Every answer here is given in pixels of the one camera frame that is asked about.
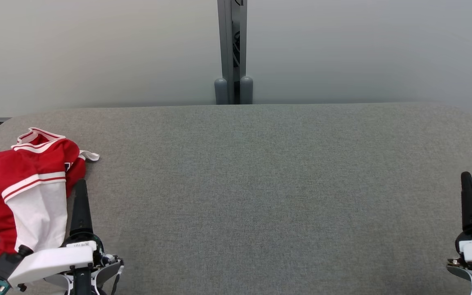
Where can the red basketball jersey white sleeves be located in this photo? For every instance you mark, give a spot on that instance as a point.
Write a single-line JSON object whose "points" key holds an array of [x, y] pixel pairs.
{"points": [[39, 205]]}

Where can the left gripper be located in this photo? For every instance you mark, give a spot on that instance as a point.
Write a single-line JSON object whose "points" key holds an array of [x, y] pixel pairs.
{"points": [[111, 266]]}

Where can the grey metal partition post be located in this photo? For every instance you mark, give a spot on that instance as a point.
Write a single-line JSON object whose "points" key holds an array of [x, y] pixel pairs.
{"points": [[227, 49]]}

